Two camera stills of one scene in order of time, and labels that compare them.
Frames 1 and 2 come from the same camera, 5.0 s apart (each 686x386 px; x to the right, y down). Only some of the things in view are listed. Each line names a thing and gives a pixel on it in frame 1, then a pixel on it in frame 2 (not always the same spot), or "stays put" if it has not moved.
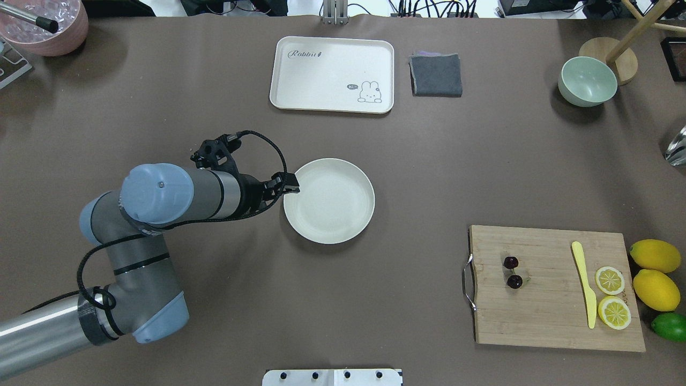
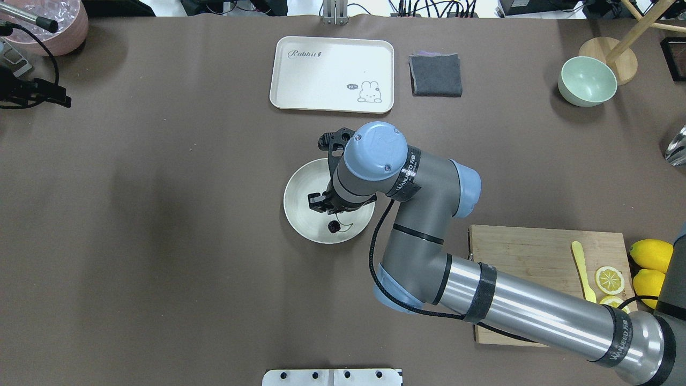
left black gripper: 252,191 → 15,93
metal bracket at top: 335,12 stays put
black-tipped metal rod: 46,24 stays put
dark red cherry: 511,262 → 333,226
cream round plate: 335,202 stays put
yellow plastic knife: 592,302 stays put
